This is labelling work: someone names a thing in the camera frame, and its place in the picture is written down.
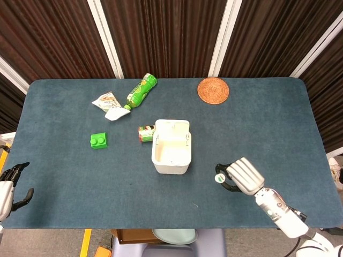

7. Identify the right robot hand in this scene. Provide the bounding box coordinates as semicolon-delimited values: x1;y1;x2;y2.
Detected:
215;157;266;196

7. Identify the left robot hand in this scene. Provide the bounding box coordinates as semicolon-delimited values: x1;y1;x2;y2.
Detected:
0;162;35;222

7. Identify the white plastic container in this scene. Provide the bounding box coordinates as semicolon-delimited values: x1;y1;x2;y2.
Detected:
151;119;192;175

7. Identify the small green red can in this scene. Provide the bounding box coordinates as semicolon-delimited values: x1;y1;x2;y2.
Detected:
138;124;156;145

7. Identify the green plastic bottle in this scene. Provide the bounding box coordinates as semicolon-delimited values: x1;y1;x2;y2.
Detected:
123;73;158;111

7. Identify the orange woven coaster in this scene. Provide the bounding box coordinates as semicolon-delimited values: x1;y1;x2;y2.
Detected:
197;77;230;104

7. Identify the pale green plate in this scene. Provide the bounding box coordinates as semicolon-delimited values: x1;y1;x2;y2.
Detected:
152;229;198;245

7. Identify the white sneaker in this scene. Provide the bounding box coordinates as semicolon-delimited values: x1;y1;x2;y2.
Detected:
329;157;343;191

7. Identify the blue table mat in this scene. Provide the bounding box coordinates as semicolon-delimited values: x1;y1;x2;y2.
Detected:
4;77;335;230

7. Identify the lavender plastic stool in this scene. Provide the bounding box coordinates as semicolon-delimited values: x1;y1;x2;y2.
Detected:
110;229;227;257

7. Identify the green toy brick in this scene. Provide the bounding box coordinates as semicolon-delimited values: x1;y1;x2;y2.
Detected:
90;132;110;150

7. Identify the orange object on floor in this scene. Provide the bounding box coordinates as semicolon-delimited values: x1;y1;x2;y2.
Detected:
94;246;112;257

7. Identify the brown cardboard box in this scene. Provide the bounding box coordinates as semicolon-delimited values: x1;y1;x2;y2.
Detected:
110;229;164;245

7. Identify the crumpled snack wrapper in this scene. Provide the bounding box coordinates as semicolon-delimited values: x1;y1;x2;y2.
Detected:
91;91;121;112

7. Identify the white crumpled paper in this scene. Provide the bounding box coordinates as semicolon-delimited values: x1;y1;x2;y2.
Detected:
104;107;131;122

